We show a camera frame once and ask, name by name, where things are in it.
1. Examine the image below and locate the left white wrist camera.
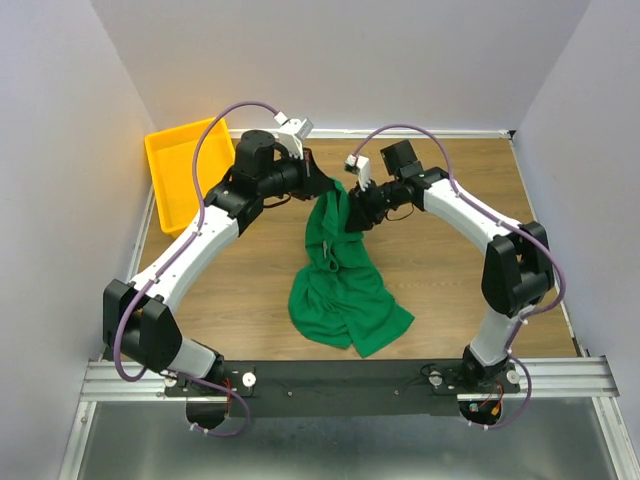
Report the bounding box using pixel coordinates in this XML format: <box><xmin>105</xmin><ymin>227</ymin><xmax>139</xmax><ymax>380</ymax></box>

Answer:
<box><xmin>274</xmin><ymin>111</ymin><xmax>314</xmax><ymax>159</ymax></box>

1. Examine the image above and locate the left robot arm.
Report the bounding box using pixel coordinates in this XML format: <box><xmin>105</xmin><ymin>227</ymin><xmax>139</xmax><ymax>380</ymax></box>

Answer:
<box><xmin>103</xmin><ymin>120</ymin><xmax>333</xmax><ymax>395</ymax></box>

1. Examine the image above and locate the aluminium left side rail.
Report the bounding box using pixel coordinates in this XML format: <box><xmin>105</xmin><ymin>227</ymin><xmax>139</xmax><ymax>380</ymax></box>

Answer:
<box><xmin>101</xmin><ymin>187</ymin><xmax>155</xmax><ymax>361</ymax></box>

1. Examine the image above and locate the aluminium front rail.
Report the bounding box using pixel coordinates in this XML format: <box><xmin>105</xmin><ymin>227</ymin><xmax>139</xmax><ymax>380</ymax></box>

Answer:
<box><xmin>81</xmin><ymin>357</ymin><xmax>619</xmax><ymax>402</ymax></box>

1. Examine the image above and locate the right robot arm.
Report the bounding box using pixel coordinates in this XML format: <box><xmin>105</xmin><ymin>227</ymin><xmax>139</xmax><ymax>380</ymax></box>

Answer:
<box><xmin>344</xmin><ymin>140</ymin><xmax>555</xmax><ymax>392</ymax></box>

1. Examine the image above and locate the yellow plastic tray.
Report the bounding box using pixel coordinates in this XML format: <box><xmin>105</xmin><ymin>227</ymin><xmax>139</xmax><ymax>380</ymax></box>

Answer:
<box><xmin>144</xmin><ymin>119</ymin><xmax>234</xmax><ymax>238</ymax></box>

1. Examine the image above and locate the aluminium rail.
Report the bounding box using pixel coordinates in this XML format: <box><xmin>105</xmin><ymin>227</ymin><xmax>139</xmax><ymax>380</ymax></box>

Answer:
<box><xmin>81</xmin><ymin>357</ymin><xmax>619</xmax><ymax>402</ymax></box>
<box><xmin>101</xmin><ymin>187</ymin><xmax>155</xmax><ymax>361</ymax></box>
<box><xmin>509</xmin><ymin>138</ymin><xmax>587</xmax><ymax>357</ymax></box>

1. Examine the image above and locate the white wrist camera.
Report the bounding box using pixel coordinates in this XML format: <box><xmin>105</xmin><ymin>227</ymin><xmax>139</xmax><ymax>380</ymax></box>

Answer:
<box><xmin>344</xmin><ymin>154</ymin><xmax>373</xmax><ymax>191</ymax></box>
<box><xmin>274</xmin><ymin>111</ymin><xmax>314</xmax><ymax>159</ymax></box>

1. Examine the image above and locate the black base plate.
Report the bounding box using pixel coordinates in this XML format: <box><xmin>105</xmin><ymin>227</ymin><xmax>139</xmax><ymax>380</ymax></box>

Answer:
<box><xmin>164</xmin><ymin>359</ymin><xmax>520</xmax><ymax>425</ymax></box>

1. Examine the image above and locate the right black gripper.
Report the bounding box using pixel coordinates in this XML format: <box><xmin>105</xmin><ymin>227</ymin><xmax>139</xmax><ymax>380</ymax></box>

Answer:
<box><xmin>343</xmin><ymin>178</ymin><xmax>402</xmax><ymax>233</ymax></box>

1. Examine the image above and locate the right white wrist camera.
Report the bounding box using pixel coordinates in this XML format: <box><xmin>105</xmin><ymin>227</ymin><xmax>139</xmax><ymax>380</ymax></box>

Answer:
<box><xmin>344</xmin><ymin>154</ymin><xmax>373</xmax><ymax>191</ymax></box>

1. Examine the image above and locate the aluminium right side rail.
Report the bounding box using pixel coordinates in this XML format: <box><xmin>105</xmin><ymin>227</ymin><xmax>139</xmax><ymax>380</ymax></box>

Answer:
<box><xmin>509</xmin><ymin>138</ymin><xmax>587</xmax><ymax>357</ymax></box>

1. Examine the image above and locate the green t shirt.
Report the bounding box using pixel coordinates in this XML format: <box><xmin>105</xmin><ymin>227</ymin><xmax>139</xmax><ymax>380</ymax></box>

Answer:
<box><xmin>288</xmin><ymin>180</ymin><xmax>415</xmax><ymax>358</ymax></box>

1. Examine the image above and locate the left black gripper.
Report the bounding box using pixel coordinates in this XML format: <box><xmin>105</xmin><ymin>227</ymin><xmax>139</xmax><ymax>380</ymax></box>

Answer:
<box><xmin>258</xmin><ymin>146</ymin><xmax>336</xmax><ymax>201</ymax></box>

